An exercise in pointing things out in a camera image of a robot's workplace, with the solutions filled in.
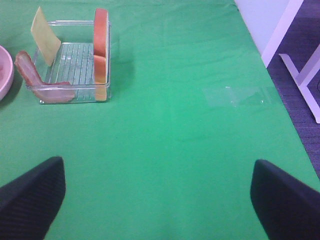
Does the pink round plate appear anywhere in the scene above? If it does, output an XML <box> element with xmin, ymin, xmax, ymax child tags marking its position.
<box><xmin>0</xmin><ymin>45</ymin><xmax>14</xmax><ymax>100</ymax></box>

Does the white table frame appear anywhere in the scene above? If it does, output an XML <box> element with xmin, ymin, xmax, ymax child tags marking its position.
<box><xmin>267</xmin><ymin>0</ymin><xmax>320</xmax><ymax>125</ymax></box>

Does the right clear plastic tray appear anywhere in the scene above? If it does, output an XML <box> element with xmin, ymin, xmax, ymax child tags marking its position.
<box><xmin>31</xmin><ymin>20</ymin><xmax>110</xmax><ymax>104</ymax></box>

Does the right toast bread slice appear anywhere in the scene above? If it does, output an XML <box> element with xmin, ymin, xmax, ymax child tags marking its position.
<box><xmin>93</xmin><ymin>8</ymin><xmax>110</xmax><ymax>102</ymax></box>

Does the yellow cheese slice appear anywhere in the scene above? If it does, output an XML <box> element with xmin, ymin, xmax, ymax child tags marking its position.
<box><xmin>30</xmin><ymin>6</ymin><xmax>61</xmax><ymax>66</ymax></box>

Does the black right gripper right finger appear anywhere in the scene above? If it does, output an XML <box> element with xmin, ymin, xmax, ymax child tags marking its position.
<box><xmin>250</xmin><ymin>159</ymin><xmax>320</xmax><ymax>240</ymax></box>

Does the green tablecloth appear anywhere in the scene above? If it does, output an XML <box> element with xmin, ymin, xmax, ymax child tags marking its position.
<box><xmin>0</xmin><ymin>0</ymin><xmax>320</xmax><ymax>240</ymax></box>

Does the bacon strip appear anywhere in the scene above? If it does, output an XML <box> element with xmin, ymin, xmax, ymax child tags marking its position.
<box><xmin>14</xmin><ymin>50</ymin><xmax>75</xmax><ymax>104</ymax></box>

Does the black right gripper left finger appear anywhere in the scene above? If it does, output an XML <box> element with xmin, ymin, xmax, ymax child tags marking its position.
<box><xmin>0</xmin><ymin>156</ymin><xmax>66</xmax><ymax>240</ymax></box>

